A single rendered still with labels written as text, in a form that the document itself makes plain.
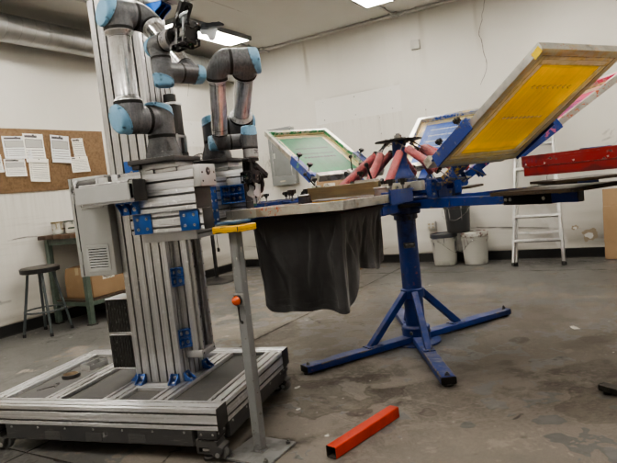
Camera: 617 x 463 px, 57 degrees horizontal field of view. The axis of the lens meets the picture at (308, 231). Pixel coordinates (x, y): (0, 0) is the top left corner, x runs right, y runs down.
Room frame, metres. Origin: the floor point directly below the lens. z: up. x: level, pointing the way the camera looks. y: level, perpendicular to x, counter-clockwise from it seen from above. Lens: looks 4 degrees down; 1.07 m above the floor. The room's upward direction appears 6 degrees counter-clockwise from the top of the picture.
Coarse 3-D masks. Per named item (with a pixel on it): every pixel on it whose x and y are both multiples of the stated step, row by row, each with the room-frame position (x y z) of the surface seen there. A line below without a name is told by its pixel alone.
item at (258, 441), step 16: (240, 224) 2.26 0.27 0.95; (240, 240) 2.28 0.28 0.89; (240, 256) 2.27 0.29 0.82; (240, 272) 2.26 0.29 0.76; (240, 288) 2.27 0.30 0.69; (256, 368) 2.29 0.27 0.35; (256, 384) 2.28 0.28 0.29; (256, 400) 2.27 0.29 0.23; (256, 416) 2.27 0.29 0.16; (256, 432) 2.27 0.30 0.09; (240, 448) 2.32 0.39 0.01; (256, 448) 2.28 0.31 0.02; (272, 448) 2.29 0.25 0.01; (288, 448) 2.28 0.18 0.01
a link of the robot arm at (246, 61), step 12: (228, 48) 2.57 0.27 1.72; (240, 48) 2.57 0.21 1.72; (252, 48) 2.59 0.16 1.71; (240, 60) 2.55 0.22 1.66; (252, 60) 2.56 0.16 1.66; (240, 72) 2.58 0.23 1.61; (252, 72) 2.60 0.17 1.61; (240, 84) 2.67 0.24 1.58; (240, 96) 2.73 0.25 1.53; (240, 108) 2.79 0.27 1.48; (240, 120) 2.85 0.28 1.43; (252, 120) 2.91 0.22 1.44; (240, 132) 2.90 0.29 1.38
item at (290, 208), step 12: (288, 204) 2.91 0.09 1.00; (300, 204) 2.36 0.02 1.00; (312, 204) 2.30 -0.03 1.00; (324, 204) 2.27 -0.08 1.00; (336, 204) 2.24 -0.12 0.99; (348, 204) 2.27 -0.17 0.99; (360, 204) 2.37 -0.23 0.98; (372, 204) 2.48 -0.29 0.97; (228, 216) 2.52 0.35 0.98; (240, 216) 2.49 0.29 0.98; (252, 216) 2.45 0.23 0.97; (264, 216) 2.42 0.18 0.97
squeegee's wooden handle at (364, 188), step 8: (352, 184) 2.85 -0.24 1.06; (360, 184) 2.83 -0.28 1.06; (368, 184) 2.81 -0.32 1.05; (376, 184) 2.79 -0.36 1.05; (312, 192) 2.97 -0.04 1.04; (320, 192) 2.95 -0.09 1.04; (328, 192) 2.92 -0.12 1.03; (336, 192) 2.90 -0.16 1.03; (344, 192) 2.88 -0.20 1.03; (352, 192) 2.85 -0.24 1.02; (360, 192) 2.83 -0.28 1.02; (368, 192) 2.81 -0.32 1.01
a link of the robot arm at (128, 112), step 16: (112, 0) 2.28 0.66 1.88; (128, 0) 2.34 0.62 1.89; (96, 16) 2.32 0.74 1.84; (112, 16) 2.27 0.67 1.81; (128, 16) 2.31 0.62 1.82; (112, 32) 2.29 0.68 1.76; (128, 32) 2.32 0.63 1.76; (112, 48) 2.30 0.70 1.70; (128, 48) 2.32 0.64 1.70; (112, 64) 2.32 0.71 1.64; (128, 64) 2.31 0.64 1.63; (128, 80) 2.30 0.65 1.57; (128, 96) 2.29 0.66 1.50; (112, 112) 2.30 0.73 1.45; (128, 112) 2.28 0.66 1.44; (144, 112) 2.33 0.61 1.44; (128, 128) 2.28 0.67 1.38; (144, 128) 2.34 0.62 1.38
